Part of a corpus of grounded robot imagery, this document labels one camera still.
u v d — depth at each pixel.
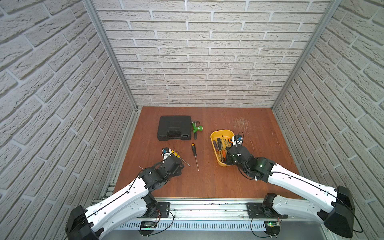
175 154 0.92
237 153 0.56
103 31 0.78
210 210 0.76
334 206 0.40
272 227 0.70
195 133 1.03
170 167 0.58
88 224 0.40
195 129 1.03
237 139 0.68
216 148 0.95
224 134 0.98
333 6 0.69
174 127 1.00
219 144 0.97
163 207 0.74
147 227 0.70
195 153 0.94
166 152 0.70
